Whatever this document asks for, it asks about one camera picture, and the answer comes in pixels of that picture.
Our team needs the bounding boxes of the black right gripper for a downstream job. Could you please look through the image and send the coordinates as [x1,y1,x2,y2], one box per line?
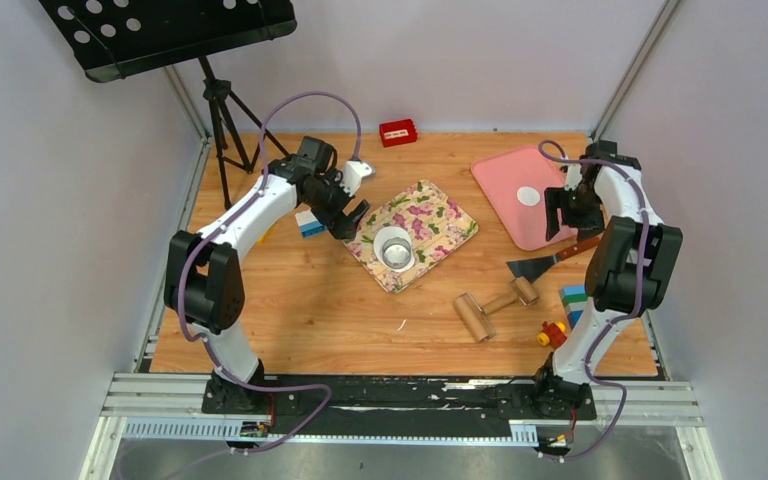
[545,184,603,243]

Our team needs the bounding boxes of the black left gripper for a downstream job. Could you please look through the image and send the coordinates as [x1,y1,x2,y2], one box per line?
[305,168,371,242]

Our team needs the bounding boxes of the white dough ball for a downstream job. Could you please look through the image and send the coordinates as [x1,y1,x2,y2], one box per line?
[373,225,415,273]

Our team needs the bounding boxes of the pink tray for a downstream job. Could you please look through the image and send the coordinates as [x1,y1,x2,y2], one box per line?
[470,146,576,251]

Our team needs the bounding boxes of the floral yellow tray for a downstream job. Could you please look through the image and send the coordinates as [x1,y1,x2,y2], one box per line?
[344,180,478,294]

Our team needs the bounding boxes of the metal scraper wooden handle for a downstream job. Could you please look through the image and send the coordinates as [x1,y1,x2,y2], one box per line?
[506,236,601,283]

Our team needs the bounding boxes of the wooden rolling pin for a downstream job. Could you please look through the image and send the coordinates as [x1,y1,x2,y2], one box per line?
[453,277,539,343]

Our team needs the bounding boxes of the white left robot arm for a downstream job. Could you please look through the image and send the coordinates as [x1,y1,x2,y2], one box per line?
[164,136,375,413]

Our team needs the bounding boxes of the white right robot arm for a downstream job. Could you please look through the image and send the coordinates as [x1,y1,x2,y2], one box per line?
[530,140,683,418]

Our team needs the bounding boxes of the flat white dough wrapper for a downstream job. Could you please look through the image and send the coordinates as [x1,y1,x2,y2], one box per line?
[516,186,541,207]

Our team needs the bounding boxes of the white and blue toy block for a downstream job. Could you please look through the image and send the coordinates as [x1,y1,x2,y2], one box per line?
[295,210,326,238]

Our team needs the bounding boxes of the yellow triangular toy block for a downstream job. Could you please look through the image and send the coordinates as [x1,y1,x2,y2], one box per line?
[256,230,270,244]

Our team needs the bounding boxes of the blue green stacked blocks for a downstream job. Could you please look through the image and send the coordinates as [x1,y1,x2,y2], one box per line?
[559,285,588,328]

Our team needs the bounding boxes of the red yellow toy block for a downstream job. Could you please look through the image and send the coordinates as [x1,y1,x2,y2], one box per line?
[536,322,568,349]

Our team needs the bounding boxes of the black music stand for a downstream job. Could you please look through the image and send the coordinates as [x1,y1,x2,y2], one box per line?
[41,0,297,186]

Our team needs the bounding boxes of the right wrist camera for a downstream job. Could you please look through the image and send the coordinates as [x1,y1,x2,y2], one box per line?
[564,162,583,191]

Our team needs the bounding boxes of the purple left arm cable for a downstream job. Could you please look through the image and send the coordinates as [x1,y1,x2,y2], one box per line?
[113,91,365,480]

